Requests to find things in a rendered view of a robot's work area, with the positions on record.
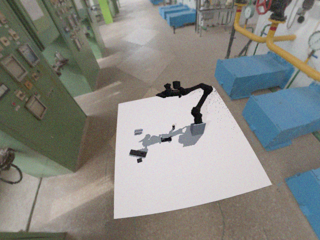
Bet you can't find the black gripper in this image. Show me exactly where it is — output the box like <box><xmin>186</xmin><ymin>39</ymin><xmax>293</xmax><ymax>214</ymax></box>
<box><xmin>156</xmin><ymin>89</ymin><xmax>175</xmax><ymax>98</ymax></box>

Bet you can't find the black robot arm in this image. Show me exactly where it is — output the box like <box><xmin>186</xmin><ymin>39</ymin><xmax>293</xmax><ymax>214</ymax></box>
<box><xmin>164</xmin><ymin>81</ymin><xmax>213</xmax><ymax>124</ymax></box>

